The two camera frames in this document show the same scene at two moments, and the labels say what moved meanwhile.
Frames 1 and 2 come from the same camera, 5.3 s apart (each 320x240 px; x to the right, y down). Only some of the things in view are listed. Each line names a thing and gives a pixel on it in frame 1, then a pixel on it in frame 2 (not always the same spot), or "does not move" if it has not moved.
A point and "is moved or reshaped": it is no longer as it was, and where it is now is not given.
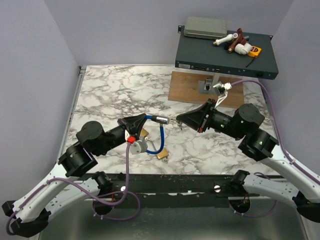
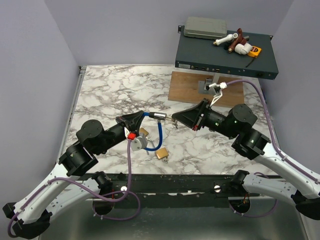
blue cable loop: (160, 120) is moved or reshaped
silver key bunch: (179, 124) is moved or reshaped
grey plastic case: (205, 27) does not move
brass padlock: (163, 154) does not move
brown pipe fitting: (239, 40) does not move
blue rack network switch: (201, 55) does not move
